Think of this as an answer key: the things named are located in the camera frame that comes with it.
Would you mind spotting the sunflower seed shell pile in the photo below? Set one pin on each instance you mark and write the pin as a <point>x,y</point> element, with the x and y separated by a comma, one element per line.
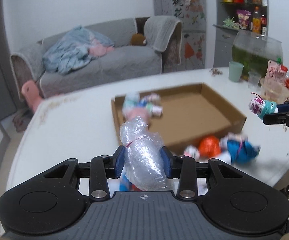
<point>215,71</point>

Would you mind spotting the green plastic cup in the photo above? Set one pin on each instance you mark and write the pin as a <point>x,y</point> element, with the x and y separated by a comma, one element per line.
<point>235,71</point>

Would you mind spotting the grey sofa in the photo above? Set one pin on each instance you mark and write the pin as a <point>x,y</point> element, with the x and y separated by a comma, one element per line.
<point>163,35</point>

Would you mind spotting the magenta white teal sock roll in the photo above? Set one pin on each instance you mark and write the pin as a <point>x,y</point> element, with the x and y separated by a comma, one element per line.
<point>261,107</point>

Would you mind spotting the white pink teal sock roll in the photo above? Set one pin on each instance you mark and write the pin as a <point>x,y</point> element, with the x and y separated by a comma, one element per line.
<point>152,103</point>

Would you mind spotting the clear plastic cup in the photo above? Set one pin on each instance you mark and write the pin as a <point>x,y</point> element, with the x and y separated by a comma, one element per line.
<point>253,79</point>

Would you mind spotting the brown cardboard box tray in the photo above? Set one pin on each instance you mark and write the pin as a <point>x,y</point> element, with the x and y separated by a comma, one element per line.
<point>191,113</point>

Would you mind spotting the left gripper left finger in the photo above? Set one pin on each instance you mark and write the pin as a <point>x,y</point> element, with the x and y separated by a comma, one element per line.
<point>102,168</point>

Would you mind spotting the pale pink sock roll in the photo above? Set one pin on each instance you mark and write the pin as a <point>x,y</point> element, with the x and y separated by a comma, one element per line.
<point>138,112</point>

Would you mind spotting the brown plush toy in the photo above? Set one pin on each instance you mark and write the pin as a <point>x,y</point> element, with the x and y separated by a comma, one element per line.
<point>138,40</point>

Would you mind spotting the clear bubble wrap bundle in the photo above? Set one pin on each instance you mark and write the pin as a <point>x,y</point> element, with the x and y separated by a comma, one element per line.
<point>144,166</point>

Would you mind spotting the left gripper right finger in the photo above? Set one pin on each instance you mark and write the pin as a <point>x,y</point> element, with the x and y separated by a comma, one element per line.
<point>184,169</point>

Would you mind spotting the white fluffy teal sock roll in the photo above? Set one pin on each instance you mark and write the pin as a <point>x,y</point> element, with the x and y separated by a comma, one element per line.
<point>131,101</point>

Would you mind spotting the blue knit sock bundle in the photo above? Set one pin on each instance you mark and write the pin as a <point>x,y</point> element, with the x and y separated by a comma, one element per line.
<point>238,147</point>

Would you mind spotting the white green leaf sock roll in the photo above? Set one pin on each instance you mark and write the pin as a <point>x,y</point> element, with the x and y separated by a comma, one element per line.
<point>192,151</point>

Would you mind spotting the pink small chair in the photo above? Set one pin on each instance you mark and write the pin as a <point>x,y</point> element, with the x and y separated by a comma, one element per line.
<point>32,95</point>

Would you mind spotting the blue white striped sock roll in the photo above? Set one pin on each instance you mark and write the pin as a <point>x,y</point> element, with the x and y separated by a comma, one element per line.
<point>121,184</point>

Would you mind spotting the decorated refrigerator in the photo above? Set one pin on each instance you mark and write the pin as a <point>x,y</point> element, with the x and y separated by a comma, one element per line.
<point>192,14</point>

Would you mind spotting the glass fish tank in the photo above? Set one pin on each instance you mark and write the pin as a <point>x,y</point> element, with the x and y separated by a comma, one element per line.
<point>254,51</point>

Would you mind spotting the light blue blanket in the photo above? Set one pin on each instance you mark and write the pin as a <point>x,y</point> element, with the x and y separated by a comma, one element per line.
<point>75,50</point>

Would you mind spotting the grey cabinet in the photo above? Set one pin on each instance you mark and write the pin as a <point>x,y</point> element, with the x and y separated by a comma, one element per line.
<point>233,16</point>

